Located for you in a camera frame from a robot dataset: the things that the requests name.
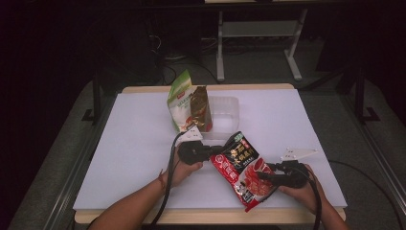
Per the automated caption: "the hand-held gripper black cable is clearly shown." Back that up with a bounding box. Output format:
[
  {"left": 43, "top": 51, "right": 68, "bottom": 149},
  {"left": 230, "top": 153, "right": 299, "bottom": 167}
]
[
  {"left": 304, "top": 171, "right": 324, "bottom": 230},
  {"left": 148, "top": 131, "right": 189, "bottom": 230}
]

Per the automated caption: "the left hand-held gripper black cable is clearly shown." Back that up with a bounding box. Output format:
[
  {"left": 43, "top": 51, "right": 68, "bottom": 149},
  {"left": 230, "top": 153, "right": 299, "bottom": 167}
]
[{"left": 148, "top": 131, "right": 189, "bottom": 230}]

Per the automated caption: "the black metal stand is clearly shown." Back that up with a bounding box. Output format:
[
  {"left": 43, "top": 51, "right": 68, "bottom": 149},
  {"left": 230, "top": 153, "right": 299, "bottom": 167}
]
[
  {"left": 353, "top": 65, "right": 381, "bottom": 125},
  {"left": 80, "top": 68, "right": 103, "bottom": 125}
]

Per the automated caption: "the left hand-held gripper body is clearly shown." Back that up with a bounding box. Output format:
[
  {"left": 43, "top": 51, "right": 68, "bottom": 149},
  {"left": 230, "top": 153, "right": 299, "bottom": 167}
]
[{"left": 175, "top": 125, "right": 213, "bottom": 166}]

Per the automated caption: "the tangle of floor cables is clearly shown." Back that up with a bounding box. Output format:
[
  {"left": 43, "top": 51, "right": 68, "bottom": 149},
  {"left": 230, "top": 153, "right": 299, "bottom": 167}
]
[{"left": 147, "top": 32, "right": 222, "bottom": 86}]

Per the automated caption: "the person's left hand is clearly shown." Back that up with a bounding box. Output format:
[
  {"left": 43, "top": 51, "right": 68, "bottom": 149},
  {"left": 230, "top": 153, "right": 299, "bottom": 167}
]
[{"left": 160, "top": 155, "right": 204, "bottom": 195}]

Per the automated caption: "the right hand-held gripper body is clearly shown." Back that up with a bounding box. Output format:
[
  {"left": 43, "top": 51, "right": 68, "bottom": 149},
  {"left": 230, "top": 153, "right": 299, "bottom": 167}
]
[{"left": 275, "top": 147, "right": 319, "bottom": 189}]

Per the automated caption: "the right hand-held gripper black cable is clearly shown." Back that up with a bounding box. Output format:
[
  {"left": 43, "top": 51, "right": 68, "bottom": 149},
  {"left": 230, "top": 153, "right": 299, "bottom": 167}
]
[{"left": 304, "top": 171, "right": 324, "bottom": 230}]

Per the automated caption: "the white table mat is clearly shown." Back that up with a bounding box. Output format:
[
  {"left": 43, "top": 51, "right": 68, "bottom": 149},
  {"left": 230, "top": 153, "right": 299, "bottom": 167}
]
[{"left": 73, "top": 88, "right": 349, "bottom": 212}]

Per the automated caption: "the aluminium rail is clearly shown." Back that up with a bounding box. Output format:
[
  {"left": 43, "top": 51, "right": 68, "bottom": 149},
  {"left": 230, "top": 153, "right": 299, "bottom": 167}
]
[
  {"left": 340, "top": 92, "right": 406, "bottom": 207},
  {"left": 42, "top": 94, "right": 117, "bottom": 230}
]

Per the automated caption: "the brown and gold food packet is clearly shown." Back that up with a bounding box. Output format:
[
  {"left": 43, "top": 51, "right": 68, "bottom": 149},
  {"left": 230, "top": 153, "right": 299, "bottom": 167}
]
[{"left": 189, "top": 84, "right": 214, "bottom": 133}]

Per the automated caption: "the clear plastic container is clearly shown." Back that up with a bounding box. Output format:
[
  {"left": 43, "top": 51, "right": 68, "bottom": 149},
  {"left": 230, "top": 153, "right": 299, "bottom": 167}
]
[{"left": 171, "top": 95, "right": 240, "bottom": 142}]

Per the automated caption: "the red and black food packet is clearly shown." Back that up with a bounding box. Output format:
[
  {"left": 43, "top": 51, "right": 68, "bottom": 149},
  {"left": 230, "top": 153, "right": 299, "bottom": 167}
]
[{"left": 210, "top": 130, "right": 280, "bottom": 213}]

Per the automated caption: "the green and white food packet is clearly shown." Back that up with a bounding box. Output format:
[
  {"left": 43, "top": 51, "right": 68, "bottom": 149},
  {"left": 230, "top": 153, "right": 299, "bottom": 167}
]
[{"left": 166, "top": 69, "right": 196, "bottom": 134}]

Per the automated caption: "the thin black floor cable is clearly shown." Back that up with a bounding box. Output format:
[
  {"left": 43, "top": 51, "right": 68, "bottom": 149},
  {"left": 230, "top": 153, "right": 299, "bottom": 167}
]
[{"left": 327, "top": 159, "right": 404, "bottom": 230}]

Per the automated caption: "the white metal desk frame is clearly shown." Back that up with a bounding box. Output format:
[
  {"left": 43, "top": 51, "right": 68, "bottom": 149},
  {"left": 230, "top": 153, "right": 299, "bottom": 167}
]
[{"left": 215, "top": 8, "right": 309, "bottom": 82}]

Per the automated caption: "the person's right hand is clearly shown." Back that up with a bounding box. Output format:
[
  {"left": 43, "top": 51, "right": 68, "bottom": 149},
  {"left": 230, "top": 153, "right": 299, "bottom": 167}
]
[{"left": 279, "top": 164, "right": 327, "bottom": 216}]

